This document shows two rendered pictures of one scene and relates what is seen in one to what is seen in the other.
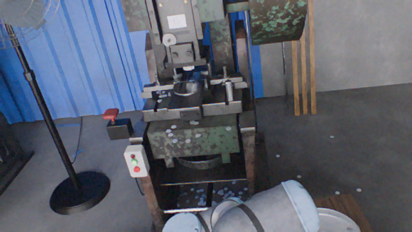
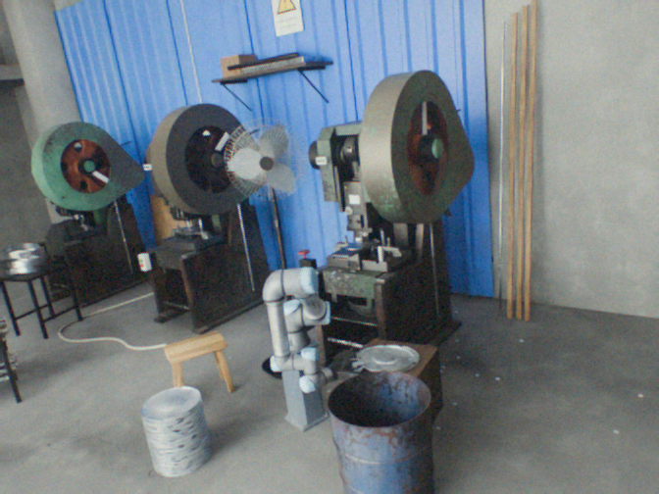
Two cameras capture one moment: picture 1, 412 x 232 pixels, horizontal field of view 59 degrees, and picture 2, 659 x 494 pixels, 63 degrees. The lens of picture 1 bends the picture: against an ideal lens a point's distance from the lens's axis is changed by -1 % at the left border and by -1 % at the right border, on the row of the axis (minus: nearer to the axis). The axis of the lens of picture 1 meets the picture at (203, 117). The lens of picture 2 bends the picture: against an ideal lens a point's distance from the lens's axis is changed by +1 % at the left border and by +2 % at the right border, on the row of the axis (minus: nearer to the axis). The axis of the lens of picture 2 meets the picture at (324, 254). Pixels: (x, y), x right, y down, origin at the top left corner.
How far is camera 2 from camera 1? 1.93 m
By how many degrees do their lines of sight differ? 31
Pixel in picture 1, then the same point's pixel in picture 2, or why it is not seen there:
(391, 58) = (642, 284)
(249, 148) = (378, 294)
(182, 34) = (357, 208)
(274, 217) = (289, 273)
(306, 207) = (305, 274)
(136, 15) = (329, 191)
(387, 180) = (532, 379)
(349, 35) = (588, 248)
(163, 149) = (330, 285)
